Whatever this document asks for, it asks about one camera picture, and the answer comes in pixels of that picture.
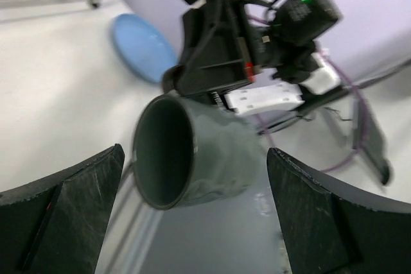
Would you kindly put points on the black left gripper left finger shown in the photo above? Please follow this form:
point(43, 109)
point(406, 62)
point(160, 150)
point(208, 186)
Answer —
point(57, 224)

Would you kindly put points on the aluminium mounting rail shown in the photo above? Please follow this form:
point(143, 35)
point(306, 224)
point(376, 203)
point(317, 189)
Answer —
point(134, 241)

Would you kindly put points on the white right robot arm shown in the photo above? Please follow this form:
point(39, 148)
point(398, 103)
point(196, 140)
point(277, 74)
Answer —
point(285, 32)

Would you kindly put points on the dark green mug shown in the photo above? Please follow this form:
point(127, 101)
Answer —
point(185, 153)

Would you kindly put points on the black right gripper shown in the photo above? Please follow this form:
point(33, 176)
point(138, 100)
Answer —
point(219, 49)

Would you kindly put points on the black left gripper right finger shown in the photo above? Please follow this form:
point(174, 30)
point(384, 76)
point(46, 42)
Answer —
point(330, 226)

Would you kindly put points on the light blue plate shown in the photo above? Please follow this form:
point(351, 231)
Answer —
point(141, 47)

